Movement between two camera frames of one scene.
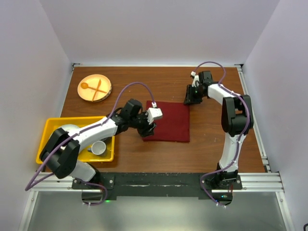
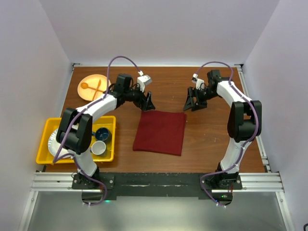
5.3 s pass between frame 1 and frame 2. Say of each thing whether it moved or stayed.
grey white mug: stayed
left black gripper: moved
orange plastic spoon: stayed
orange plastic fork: stayed
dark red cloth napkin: moved
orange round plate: stayed
